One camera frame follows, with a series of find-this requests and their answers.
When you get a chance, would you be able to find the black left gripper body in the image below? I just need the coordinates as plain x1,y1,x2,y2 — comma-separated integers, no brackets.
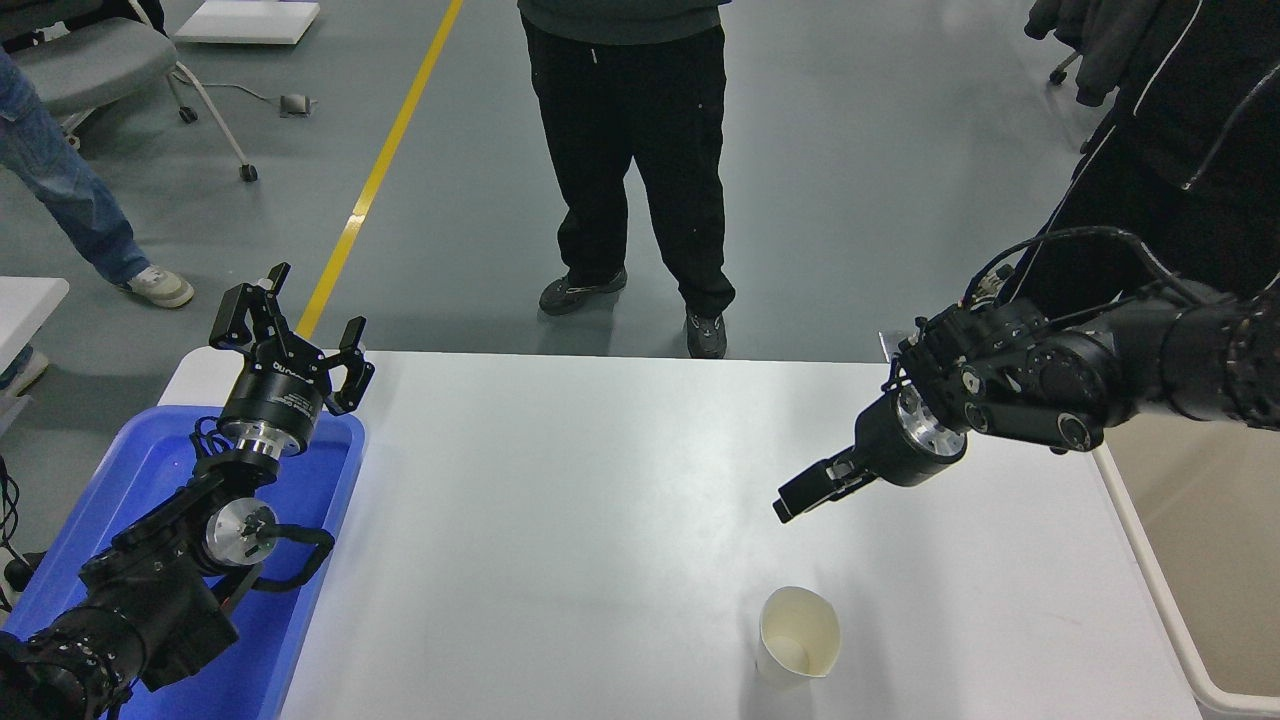
218,355,327,447

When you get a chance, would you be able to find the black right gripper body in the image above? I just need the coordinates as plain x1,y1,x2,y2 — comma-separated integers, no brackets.
853,392,947,490

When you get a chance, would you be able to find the white paper cup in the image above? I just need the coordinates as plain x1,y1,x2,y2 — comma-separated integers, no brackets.
755,586,842,691

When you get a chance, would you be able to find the blue plastic tray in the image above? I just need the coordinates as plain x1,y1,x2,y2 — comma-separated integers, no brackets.
0,405,367,720

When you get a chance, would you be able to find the small white side table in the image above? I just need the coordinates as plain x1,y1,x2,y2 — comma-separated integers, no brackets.
0,277,71,436

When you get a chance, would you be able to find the person in blue jeans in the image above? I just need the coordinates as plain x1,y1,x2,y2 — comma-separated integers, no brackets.
0,50,196,401

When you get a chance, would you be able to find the white flat board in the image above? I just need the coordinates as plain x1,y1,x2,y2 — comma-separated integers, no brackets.
174,0,321,47

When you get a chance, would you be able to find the grey office chair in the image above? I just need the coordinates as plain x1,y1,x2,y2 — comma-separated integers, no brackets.
0,0,259,184

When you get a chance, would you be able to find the large pale plastic bin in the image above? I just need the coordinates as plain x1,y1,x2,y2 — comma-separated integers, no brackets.
1092,412,1280,719

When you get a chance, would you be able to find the person in plain black trousers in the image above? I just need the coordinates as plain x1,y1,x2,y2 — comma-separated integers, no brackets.
517,0,737,360

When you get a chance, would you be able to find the person in white-striped black suit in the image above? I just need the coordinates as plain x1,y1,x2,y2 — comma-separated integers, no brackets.
1000,0,1280,323

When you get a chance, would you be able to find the dark hanging jacket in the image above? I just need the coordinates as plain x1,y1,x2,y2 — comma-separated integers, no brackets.
1025,0,1166,107

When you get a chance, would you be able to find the black cable bundle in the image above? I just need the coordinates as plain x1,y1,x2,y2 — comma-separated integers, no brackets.
0,455,43,613

